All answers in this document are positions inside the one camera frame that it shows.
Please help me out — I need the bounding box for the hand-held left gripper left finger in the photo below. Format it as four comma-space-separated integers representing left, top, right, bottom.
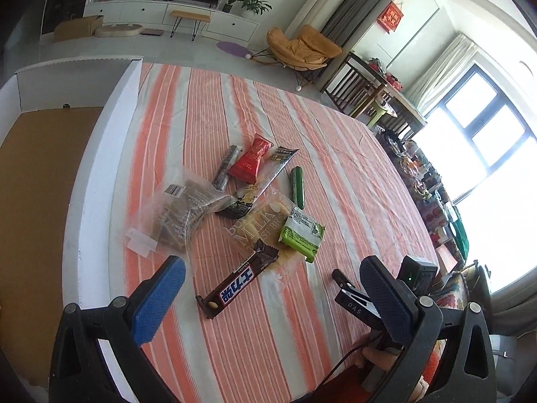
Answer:
49, 255, 186, 403

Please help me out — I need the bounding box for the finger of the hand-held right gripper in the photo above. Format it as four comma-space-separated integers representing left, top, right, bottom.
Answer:
333, 269, 380, 329

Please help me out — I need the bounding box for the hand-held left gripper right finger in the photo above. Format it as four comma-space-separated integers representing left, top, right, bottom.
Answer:
359, 255, 498, 403

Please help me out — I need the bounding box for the dark brown chocolate bar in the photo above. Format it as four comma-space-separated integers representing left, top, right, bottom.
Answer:
196, 238, 280, 320

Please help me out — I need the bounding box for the green white snack packet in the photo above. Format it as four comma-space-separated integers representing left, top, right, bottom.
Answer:
279, 207, 326, 264

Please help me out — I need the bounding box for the clear biscuit bag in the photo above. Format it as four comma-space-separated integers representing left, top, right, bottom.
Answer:
126, 168, 231, 258

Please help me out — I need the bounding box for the clear bread bag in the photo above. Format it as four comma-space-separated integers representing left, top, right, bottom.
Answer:
216, 185, 303, 299

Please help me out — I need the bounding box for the green sausage stick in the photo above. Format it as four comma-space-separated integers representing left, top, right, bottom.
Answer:
290, 167, 305, 210

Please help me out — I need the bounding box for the long black yellow packet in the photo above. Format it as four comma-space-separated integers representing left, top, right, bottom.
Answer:
215, 146, 299, 220

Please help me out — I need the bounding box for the slim dark snack bar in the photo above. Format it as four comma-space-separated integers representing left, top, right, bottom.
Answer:
212, 145, 243, 191

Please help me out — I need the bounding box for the white box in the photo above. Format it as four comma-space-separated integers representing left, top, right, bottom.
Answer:
0, 56, 144, 391

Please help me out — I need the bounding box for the red snack packet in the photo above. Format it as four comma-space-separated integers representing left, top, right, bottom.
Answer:
229, 133, 273, 184

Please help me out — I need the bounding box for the person's right hand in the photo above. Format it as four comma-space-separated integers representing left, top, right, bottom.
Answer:
361, 346, 404, 372

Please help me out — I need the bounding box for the red clothing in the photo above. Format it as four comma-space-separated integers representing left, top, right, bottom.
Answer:
310, 365, 437, 403

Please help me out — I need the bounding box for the row of assorted goods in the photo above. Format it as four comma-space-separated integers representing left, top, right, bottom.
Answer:
378, 128, 473, 269

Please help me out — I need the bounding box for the black framed window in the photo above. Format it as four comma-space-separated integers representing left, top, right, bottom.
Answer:
420, 63, 537, 295

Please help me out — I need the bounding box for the green plastic stool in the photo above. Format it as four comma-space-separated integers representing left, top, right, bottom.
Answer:
367, 105, 397, 129

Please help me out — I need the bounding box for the dining table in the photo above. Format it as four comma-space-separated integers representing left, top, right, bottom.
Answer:
378, 86, 429, 129

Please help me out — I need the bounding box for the orange striped tablecloth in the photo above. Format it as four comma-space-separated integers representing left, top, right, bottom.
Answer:
107, 62, 445, 403

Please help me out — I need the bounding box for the white sheer curtain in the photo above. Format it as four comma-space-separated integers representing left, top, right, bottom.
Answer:
405, 33, 479, 112

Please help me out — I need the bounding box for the dark wooden chair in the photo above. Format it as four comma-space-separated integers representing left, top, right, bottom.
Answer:
321, 52, 389, 114

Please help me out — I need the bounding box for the orange lounge chair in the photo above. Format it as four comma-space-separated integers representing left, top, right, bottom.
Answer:
252, 24, 344, 89

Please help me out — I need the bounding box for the purple rug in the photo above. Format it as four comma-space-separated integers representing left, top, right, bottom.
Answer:
216, 41, 252, 57

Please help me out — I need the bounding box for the beige floor cushion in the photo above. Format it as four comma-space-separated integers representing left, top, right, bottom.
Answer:
94, 24, 144, 38

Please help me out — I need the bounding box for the grey curtain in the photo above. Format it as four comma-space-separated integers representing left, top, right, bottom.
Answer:
321, 0, 407, 51

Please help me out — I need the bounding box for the cardboard box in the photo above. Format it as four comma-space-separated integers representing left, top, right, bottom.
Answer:
54, 15, 104, 43

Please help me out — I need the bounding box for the wooden bench with metal legs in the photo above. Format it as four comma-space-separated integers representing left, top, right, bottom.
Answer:
170, 9, 211, 42

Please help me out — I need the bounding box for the white television cabinet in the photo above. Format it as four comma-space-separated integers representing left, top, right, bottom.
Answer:
84, 0, 260, 43

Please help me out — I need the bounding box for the large leafy potted plant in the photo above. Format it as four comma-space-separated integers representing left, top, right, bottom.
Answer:
239, 0, 273, 19

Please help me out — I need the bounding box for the black cable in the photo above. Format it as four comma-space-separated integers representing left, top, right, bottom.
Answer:
321, 331, 378, 393

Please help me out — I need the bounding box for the red wall decoration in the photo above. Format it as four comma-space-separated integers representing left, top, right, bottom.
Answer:
376, 2, 404, 32

